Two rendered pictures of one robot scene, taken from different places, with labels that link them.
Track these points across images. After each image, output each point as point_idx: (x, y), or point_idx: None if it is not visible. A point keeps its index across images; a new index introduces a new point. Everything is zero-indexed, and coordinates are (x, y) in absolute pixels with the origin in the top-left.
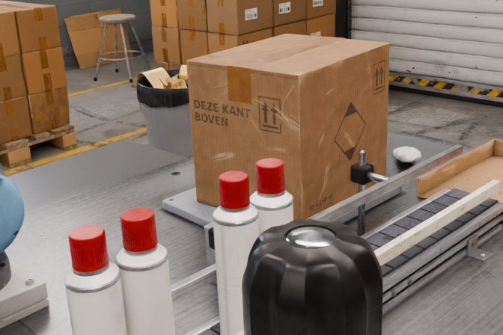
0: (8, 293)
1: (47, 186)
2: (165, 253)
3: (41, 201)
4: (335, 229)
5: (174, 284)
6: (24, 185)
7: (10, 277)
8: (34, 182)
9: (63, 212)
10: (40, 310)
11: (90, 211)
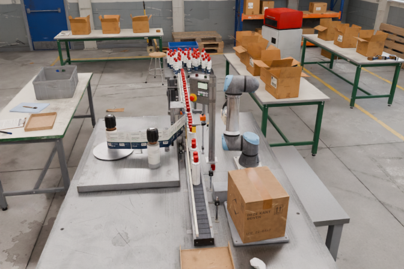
0: (238, 166)
1: (308, 190)
2: (191, 149)
3: (297, 186)
4: (151, 129)
5: (200, 163)
6: (314, 187)
7: (244, 167)
8: (315, 188)
9: (284, 187)
10: None
11: None
